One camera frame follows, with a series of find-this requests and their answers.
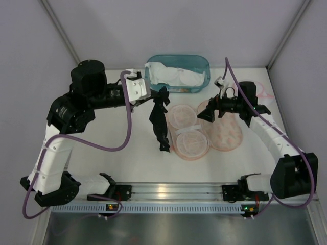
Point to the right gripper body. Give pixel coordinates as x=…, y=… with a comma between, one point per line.
x=217, y=107

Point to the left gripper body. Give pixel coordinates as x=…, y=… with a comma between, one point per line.
x=158, y=109

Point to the black bra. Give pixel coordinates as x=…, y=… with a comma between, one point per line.
x=158, y=118

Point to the floral pink laundry bag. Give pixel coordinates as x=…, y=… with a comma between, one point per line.
x=191, y=138

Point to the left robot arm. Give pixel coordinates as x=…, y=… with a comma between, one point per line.
x=69, y=116

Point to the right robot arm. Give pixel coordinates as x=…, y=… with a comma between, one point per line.
x=295, y=172

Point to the white bra in bin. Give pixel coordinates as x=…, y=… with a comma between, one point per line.
x=160, y=74

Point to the small white mesh laundry bag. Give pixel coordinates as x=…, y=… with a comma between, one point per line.
x=264, y=97

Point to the teal plastic bin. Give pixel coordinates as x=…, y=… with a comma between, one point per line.
x=194, y=63

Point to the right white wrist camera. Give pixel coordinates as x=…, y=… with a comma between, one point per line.
x=222, y=84

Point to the aluminium front rail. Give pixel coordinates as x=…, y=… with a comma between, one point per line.
x=176, y=192

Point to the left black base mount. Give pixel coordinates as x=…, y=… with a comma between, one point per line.
x=121, y=191

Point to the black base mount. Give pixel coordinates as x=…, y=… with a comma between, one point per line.
x=233, y=193
x=121, y=191

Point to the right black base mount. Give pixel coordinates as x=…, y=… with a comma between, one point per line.
x=233, y=193

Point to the left aluminium corner post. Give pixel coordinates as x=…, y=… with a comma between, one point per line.
x=60, y=30

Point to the aluminium corner post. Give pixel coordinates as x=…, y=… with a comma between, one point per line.
x=295, y=21
x=60, y=30

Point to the perforated cable duct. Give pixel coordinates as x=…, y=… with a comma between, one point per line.
x=137, y=208

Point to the right aluminium corner post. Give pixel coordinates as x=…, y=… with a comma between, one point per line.
x=295, y=21

